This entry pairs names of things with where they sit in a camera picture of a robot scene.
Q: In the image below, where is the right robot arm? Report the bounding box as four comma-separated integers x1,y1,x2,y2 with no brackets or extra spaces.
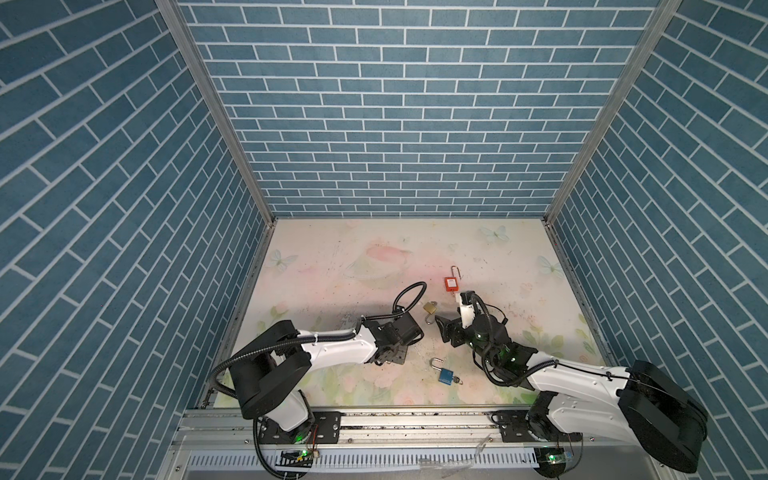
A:
435,310,709,474

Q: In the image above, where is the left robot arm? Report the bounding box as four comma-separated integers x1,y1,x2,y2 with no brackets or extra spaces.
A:
225,312,424,432

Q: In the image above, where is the blue padlock with key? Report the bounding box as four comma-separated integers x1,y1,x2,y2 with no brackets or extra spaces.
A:
429,357,463,385

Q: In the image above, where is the large brass padlock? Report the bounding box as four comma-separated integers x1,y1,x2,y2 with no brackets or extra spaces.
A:
423,301,437,325

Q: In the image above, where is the red padlock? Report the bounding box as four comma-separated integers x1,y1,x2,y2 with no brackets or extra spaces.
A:
444,265,462,293

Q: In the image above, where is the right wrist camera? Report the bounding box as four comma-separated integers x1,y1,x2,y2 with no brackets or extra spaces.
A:
456,290,476,329

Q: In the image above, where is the left black corrugated cable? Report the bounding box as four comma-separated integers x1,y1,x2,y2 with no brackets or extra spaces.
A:
209,280,428,400

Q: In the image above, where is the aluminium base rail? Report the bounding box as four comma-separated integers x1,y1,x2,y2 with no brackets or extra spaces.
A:
158,406,681,479

